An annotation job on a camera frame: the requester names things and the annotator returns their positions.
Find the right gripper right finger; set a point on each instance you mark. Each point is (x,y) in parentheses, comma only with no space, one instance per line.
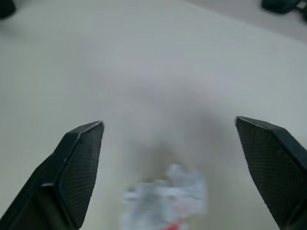
(278,172)

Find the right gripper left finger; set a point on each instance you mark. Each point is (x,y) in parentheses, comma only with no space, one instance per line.
(48,187)

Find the empty black plastic cup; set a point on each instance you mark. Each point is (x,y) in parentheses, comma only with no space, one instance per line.
(6,8)

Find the black sunglasses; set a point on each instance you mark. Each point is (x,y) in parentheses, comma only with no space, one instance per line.
(275,6)

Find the small clear plastic packet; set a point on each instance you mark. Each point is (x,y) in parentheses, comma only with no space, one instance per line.
(165,198)

